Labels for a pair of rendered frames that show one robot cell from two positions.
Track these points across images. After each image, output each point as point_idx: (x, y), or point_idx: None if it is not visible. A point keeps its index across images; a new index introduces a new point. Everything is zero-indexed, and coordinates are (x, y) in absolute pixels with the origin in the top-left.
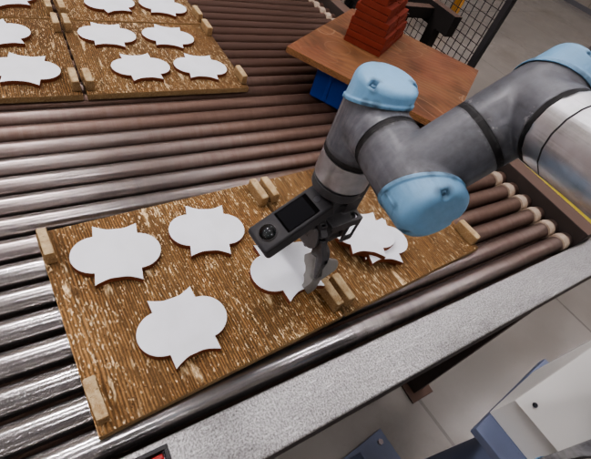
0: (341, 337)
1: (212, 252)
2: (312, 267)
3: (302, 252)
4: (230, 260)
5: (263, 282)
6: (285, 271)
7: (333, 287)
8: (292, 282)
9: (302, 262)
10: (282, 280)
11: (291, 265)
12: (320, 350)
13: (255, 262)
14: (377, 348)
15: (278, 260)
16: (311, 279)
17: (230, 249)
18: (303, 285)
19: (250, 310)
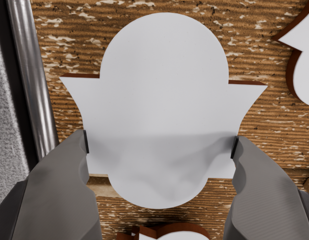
0: (39, 133)
1: None
2: (31, 210)
3: (174, 179)
4: (263, 35)
5: (143, 38)
6: (146, 116)
7: (97, 176)
8: (109, 115)
9: (150, 165)
10: (125, 94)
11: (155, 140)
12: (27, 93)
13: (216, 55)
14: (13, 165)
15: (187, 119)
16: (37, 169)
17: (286, 52)
18: (78, 133)
19: (134, 6)
